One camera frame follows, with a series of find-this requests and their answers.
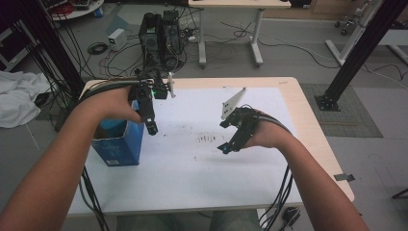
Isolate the small white box device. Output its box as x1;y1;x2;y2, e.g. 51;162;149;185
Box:
107;28;128;52

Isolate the gripper black cable bundle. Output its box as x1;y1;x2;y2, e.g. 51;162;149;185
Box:
76;66;163;231
243;104;294;231

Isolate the grey floor mat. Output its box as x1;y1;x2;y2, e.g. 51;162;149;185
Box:
300;83;384;140

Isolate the long black floor cable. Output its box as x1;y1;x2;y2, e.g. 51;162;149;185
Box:
220;20;342;69

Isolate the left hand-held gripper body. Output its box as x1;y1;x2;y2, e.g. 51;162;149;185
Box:
128;70;177;105

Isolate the white table leg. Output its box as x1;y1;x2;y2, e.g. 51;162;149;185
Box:
256;208;268;226

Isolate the right gripper black cable bundle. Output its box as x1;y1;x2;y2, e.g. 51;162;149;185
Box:
243;104;294;231

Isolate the white-legged wooden desk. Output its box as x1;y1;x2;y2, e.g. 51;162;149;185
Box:
188;0;293;69

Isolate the left gripper black cable bundle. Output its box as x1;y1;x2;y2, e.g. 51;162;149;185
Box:
76;66;163;231

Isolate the blue bottle with white cap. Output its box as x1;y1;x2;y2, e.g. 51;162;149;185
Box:
99;118;128;140

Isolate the person's left hand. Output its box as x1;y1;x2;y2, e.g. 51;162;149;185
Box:
75;86;142;125

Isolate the white cloth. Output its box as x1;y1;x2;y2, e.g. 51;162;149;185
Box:
0;70;52;130

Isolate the round white table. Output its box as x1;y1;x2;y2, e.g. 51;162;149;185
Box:
47;0;106;21

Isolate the black computer tower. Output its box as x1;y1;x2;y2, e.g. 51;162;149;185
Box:
139;12;164;71
162;10;185;64

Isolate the white table mat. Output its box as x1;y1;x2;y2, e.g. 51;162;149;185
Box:
68;87;304;216

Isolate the grey tape strip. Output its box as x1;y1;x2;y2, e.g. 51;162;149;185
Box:
333;172;356;183

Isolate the blue cardboard box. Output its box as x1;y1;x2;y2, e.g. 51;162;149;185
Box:
90;98;146;167

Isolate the coiled black cable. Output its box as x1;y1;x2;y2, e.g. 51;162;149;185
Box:
87;41;110;56

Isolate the white metal stand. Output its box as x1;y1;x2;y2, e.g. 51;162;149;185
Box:
324;0;384;66

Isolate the person's right hand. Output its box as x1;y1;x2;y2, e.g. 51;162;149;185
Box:
243;110;295;150

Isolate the black plug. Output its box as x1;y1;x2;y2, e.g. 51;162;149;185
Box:
282;206;301;225

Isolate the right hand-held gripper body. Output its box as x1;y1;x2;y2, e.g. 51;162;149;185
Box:
218;87;260;133

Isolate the black metal post with base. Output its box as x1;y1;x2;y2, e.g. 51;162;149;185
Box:
314;0;408;113

